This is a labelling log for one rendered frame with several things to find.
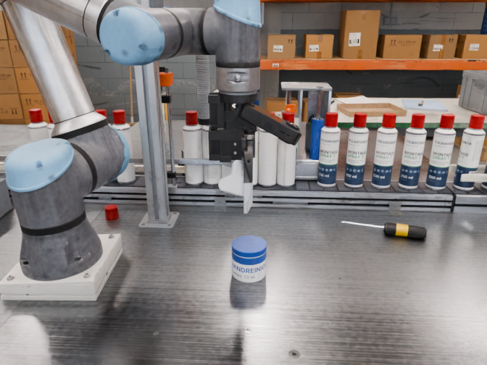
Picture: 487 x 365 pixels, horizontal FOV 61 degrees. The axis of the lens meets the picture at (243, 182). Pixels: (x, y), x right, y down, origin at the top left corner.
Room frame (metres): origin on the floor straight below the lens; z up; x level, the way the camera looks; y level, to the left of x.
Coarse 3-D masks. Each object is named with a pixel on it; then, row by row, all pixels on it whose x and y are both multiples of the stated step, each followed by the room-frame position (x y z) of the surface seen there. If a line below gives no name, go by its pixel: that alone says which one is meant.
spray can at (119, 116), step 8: (112, 112) 1.10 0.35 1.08; (120, 112) 1.10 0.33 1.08; (120, 120) 1.10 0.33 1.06; (120, 128) 1.09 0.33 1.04; (128, 128) 1.10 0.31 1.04; (128, 136) 1.10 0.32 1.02; (128, 144) 1.10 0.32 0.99; (128, 168) 1.09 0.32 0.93; (120, 176) 1.09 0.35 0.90; (128, 176) 1.09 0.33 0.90
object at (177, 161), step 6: (0, 156) 1.09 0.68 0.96; (6, 156) 1.09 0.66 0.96; (132, 162) 1.07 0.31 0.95; (138, 162) 1.07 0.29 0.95; (168, 162) 1.06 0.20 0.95; (180, 162) 1.06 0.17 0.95; (186, 162) 1.06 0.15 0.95; (192, 162) 1.06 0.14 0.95; (198, 162) 1.06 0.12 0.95; (204, 162) 1.06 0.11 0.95; (210, 162) 1.06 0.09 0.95; (216, 162) 1.06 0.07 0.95
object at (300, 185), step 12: (144, 180) 1.11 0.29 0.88; (168, 180) 1.11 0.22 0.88; (180, 180) 1.11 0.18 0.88; (276, 180) 1.11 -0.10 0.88; (300, 180) 1.11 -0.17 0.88; (312, 180) 1.11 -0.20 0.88; (336, 180) 1.11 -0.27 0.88; (360, 192) 1.03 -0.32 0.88; (372, 192) 1.03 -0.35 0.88; (384, 192) 1.03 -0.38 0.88; (396, 192) 1.03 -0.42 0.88; (408, 192) 1.03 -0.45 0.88; (420, 192) 1.03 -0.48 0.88; (432, 192) 1.03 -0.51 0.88; (444, 192) 1.03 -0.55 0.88
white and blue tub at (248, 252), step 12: (240, 240) 0.73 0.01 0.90; (252, 240) 0.73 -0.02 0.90; (264, 240) 0.73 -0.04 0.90; (240, 252) 0.69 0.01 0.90; (252, 252) 0.68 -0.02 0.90; (264, 252) 0.70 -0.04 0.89; (240, 264) 0.69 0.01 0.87; (252, 264) 0.68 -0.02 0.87; (264, 264) 0.70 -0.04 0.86; (240, 276) 0.69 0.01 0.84; (252, 276) 0.68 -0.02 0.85; (264, 276) 0.70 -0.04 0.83
